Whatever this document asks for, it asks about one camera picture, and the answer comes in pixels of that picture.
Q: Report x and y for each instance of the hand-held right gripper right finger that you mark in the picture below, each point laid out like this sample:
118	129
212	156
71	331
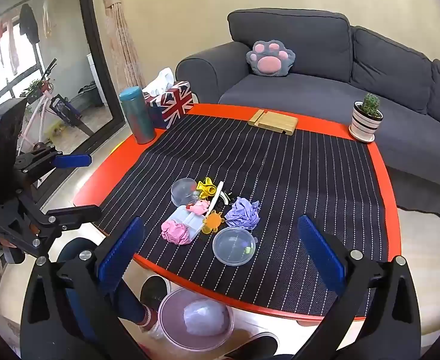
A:
321	255

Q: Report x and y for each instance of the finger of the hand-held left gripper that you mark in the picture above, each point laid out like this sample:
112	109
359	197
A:
71	160
75	213

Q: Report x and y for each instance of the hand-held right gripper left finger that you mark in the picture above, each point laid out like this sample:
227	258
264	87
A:
122	251

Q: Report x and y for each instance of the pink paper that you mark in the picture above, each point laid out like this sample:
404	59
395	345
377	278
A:
175	232

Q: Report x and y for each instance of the clear plastic box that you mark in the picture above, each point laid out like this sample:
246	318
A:
184	219

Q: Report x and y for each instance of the translucent purple trash bin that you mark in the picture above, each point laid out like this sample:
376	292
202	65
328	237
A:
171	318

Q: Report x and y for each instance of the clear plastic capsule half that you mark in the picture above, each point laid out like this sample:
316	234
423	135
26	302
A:
233	247
182	191

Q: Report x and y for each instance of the purple paper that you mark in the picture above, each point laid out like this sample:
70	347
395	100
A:
244	213

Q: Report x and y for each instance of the orange plastic toy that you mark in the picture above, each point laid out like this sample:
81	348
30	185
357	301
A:
214	223

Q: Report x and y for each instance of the red table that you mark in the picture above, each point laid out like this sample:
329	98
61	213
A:
111	168

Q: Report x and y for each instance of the pink bicycle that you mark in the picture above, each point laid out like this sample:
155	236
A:
41	120

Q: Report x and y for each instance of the black shoe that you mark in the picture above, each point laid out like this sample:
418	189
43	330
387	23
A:
154	290
257	348

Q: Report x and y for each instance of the person's left leg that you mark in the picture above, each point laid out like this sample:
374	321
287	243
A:
128	303

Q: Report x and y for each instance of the black striped table mat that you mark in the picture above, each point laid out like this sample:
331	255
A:
298	180

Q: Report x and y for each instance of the teal thermos bottle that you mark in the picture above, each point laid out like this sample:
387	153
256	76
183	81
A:
137	116

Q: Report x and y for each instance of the white cabinet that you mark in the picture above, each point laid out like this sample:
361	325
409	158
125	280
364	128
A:
96	78

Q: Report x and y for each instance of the pink toy figure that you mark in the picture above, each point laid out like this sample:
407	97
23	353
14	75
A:
198	206

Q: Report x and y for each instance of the yellow plastic clip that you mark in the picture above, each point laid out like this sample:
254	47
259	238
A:
205	187

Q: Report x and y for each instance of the white plastic bag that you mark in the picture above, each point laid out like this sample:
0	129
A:
205	317

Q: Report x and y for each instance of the hanging red garment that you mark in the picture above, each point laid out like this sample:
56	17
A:
12	45

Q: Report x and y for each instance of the black green small clip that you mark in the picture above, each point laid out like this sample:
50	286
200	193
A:
228	198

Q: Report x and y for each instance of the white plastic stick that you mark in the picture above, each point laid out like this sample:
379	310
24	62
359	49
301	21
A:
216	195

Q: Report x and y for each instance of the flag print tissue box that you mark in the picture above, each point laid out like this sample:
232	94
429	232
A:
173	103

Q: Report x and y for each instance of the dark grey rug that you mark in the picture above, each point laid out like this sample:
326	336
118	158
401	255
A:
430	200

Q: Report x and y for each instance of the hanging black garment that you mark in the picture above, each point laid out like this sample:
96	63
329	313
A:
29	22

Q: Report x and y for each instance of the wooden phone stand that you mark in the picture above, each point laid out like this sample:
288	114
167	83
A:
274	120

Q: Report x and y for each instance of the cactus in striped pot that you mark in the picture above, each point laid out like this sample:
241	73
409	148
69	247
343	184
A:
366	120

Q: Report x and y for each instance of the grey fabric sofa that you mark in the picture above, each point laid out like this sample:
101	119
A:
310	93

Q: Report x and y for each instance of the grey pink paw cushion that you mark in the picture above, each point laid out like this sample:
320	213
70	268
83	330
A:
270	58

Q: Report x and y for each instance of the dark door frame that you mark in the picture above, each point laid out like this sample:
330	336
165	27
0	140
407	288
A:
96	45

